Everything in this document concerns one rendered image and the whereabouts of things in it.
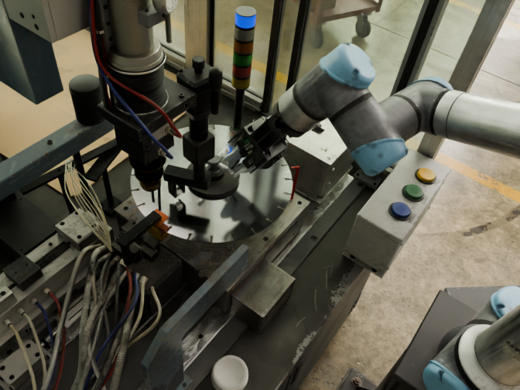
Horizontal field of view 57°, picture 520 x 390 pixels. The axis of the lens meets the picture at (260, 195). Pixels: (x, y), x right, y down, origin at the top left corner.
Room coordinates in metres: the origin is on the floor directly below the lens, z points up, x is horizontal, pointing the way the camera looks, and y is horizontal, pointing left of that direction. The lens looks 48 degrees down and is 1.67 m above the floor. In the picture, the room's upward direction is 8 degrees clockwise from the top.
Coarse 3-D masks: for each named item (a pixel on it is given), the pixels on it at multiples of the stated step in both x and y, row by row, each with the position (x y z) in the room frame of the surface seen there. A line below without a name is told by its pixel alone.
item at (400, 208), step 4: (396, 204) 0.71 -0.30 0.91; (400, 204) 0.71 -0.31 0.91; (404, 204) 0.71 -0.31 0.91; (392, 208) 0.70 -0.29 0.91; (396, 208) 0.70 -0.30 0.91; (400, 208) 0.70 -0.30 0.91; (404, 208) 0.70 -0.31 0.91; (408, 208) 0.70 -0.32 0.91; (392, 212) 0.69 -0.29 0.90; (396, 212) 0.69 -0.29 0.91; (400, 212) 0.69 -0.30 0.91; (404, 212) 0.69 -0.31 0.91; (408, 212) 0.69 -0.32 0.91; (396, 216) 0.68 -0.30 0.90; (400, 216) 0.68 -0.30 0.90; (404, 216) 0.68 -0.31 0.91; (408, 216) 0.69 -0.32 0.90
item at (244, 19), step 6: (240, 6) 1.00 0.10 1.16; (246, 6) 1.00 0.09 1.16; (240, 12) 0.97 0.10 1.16; (246, 12) 0.97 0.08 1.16; (252, 12) 0.98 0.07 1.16; (240, 18) 0.96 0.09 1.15; (246, 18) 0.96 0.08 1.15; (252, 18) 0.96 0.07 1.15; (240, 24) 0.96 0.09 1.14; (246, 24) 0.96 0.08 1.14; (252, 24) 0.97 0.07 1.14
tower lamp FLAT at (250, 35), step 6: (234, 24) 0.98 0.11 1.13; (234, 30) 0.97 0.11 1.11; (240, 30) 0.96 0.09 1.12; (246, 30) 0.96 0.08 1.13; (252, 30) 0.97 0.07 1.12; (234, 36) 0.97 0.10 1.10; (240, 36) 0.96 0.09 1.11; (246, 36) 0.96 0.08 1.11; (252, 36) 0.97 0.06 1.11; (246, 42) 0.96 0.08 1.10
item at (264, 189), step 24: (216, 144) 0.77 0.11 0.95; (288, 168) 0.73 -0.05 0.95; (144, 192) 0.61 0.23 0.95; (168, 192) 0.62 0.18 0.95; (192, 192) 0.63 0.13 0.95; (240, 192) 0.64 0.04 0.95; (264, 192) 0.65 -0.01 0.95; (288, 192) 0.66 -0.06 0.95; (144, 216) 0.55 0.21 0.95; (168, 216) 0.56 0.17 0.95; (192, 216) 0.57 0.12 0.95; (216, 216) 0.57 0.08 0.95; (240, 216) 0.58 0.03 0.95; (264, 216) 0.59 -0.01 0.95; (192, 240) 0.51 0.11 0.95; (216, 240) 0.52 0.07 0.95
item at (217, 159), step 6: (222, 150) 0.71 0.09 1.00; (228, 150) 0.71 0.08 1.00; (216, 156) 0.68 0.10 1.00; (222, 156) 0.69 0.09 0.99; (210, 162) 0.66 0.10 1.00; (216, 162) 0.66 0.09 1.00; (210, 168) 0.66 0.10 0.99; (216, 168) 0.66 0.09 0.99; (222, 168) 0.66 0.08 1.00; (228, 168) 0.66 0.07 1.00
